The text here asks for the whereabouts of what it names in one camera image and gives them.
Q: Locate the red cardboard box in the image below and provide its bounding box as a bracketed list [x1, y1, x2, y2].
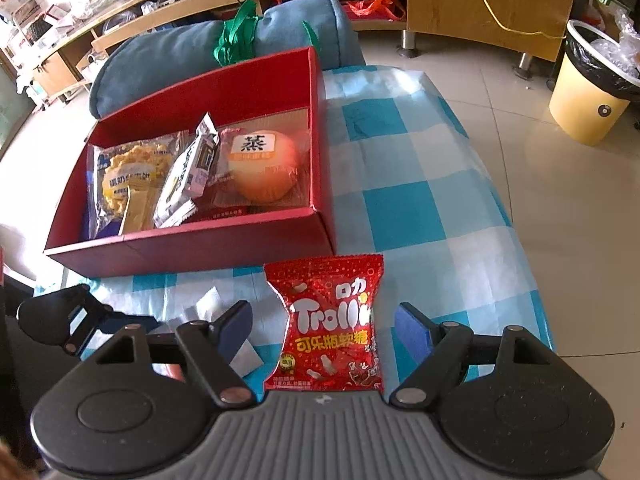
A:
[44, 46, 337, 278]

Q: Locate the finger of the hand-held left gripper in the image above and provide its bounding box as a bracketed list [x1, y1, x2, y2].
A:
[16, 284, 151, 356]

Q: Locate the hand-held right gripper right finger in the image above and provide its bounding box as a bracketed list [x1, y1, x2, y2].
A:
[389, 301, 561, 408]

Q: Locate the blue white checkered tablecloth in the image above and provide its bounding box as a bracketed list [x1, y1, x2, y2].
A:
[32, 65, 556, 396]

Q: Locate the yellow trash bin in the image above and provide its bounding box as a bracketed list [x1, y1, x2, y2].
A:
[548, 19, 640, 148]

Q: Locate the white wafer packet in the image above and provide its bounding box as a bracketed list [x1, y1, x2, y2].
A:
[152, 112, 223, 228]

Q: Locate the waffle biscuit packet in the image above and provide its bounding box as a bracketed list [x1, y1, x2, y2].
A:
[86, 130, 193, 241]

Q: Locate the steamed cake packet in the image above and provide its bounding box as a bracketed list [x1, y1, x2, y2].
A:
[192, 126, 313, 223]

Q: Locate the long wooden TV stand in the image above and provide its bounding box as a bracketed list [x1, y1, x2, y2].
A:
[30, 0, 281, 106]

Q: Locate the red gummy candy packet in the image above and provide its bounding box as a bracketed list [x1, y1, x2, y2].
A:
[263, 255, 386, 393]

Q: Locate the gold snack packet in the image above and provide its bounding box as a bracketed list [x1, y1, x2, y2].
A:
[117, 182, 163, 236]

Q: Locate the sausage packet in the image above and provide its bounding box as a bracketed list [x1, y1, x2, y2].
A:
[150, 286, 263, 378]

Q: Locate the green fabric bag handle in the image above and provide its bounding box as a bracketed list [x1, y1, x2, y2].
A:
[212, 0, 261, 66]

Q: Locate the wooden cabinet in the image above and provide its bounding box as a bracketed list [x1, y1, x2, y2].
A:
[405, 0, 576, 63]

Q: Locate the blue rolled cushion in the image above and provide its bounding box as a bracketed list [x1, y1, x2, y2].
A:
[89, 0, 363, 121]

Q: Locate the yellow cable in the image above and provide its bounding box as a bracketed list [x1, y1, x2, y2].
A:
[450, 0, 568, 41]

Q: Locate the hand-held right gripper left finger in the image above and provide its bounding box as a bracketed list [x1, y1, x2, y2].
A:
[95, 300, 258, 409]

